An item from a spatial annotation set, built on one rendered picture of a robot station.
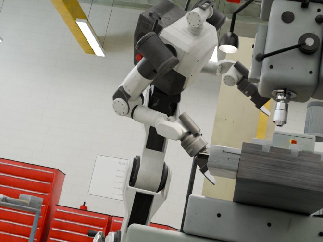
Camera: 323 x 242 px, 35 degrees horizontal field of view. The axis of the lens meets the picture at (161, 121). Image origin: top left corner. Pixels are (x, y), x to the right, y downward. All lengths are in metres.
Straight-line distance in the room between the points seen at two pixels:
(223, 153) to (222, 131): 2.02
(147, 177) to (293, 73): 0.81
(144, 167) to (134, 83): 0.39
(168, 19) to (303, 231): 1.03
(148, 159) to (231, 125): 1.45
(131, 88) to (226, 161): 0.66
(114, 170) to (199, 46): 9.18
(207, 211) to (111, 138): 9.79
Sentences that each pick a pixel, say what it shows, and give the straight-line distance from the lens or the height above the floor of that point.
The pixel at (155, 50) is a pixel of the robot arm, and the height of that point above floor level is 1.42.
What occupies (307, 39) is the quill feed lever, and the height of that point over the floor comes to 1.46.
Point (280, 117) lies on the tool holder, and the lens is 1.78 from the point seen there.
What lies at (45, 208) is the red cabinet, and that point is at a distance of 6.73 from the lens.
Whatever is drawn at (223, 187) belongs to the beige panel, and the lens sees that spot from 3.48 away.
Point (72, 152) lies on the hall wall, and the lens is 11.45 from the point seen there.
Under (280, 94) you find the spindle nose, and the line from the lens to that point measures 1.81.
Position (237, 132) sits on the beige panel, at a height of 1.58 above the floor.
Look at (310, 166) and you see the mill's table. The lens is 1.14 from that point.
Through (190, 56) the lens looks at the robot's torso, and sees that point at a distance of 2.03.
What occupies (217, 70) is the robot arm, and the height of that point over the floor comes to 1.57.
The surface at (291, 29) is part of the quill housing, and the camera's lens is 1.82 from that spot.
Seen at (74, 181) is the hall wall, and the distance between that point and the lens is 11.31.
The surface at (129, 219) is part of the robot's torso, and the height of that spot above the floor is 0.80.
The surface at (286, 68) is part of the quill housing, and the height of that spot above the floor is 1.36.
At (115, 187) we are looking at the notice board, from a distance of 11.07.
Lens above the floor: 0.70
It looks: 14 degrees up
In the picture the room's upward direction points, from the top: 11 degrees clockwise
